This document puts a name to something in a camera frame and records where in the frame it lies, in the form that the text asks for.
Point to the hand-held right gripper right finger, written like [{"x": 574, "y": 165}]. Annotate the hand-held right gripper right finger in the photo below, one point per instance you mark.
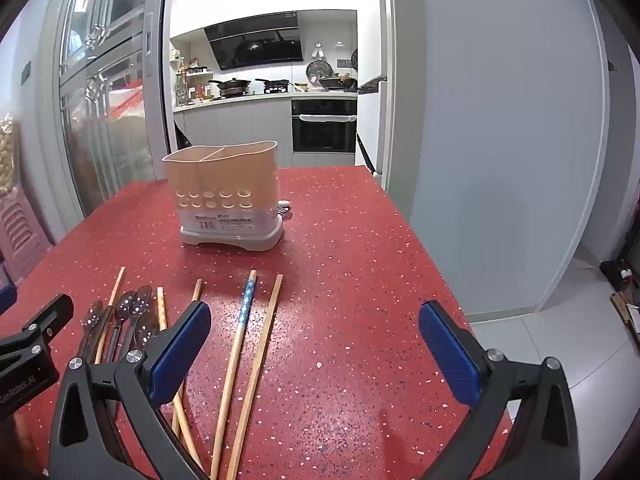
[{"x": 445, "y": 350}]

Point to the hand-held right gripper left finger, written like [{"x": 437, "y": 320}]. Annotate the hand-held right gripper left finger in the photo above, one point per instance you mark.
[{"x": 180, "y": 355}]

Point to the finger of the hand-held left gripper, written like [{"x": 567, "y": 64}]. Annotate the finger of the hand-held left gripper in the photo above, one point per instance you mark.
[{"x": 50, "y": 312}]

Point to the pale patterned chopstick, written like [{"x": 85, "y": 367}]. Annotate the pale patterned chopstick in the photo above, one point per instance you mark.
[{"x": 161, "y": 310}]

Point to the plain wooden chopstick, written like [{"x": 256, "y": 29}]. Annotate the plain wooden chopstick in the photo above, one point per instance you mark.
[
  {"x": 116, "y": 290},
  {"x": 267, "y": 325},
  {"x": 197, "y": 291}
]

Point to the blue patterned wooden chopstick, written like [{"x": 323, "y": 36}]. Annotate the blue patterned wooden chopstick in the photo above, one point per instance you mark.
[{"x": 245, "y": 305}]

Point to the beige cutlery holder grey base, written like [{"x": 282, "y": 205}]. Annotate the beige cutlery holder grey base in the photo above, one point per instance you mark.
[{"x": 220, "y": 175}]

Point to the pink plastic stool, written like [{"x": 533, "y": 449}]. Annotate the pink plastic stool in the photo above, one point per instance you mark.
[{"x": 22, "y": 235}]

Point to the clear bag of nuts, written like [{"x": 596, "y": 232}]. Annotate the clear bag of nuts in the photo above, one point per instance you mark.
[{"x": 7, "y": 155}]

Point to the metal cutlery pieces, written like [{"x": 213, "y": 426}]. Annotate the metal cutlery pieces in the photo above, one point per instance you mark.
[{"x": 285, "y": 210}]

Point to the cardboard scraps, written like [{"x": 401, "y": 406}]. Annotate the cardboard scraps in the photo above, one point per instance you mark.
[{"x": 625, "y": 300}]

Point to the glass sliding door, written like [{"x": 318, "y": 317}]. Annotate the glass sliding door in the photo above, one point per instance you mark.
[{"x": 110, "y": 110}]

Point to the black built-in oven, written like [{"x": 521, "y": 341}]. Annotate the black built-in oven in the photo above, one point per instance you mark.
[{"x": 324, "y": 127}]

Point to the seasoning bottle rack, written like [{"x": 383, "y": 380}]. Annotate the seasoning bottle rack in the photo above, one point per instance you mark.
[{"x": 192, "y": 85}]

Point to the black frying pan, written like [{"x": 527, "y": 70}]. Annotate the black frying pan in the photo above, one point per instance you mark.
[{"x": 275, "y": 84}]

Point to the black wok with food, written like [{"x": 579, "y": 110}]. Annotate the black wok with food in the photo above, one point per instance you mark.
[{"x": 337, "y": 82}]

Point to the black range hood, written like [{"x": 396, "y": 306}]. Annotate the black range hood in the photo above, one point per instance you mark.
[{"x": 255, "y": 45}]

